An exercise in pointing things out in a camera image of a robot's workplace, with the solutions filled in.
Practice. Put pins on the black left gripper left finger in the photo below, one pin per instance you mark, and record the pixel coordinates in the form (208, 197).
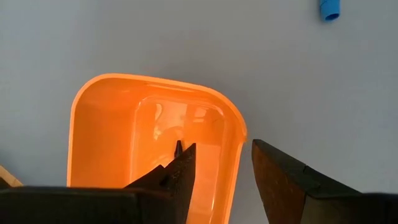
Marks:
(174, 193)

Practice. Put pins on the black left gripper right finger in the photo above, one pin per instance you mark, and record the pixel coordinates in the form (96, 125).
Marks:
(280, 186)

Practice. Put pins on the orange plastic bin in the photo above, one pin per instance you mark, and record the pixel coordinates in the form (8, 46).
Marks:
(102, 140)

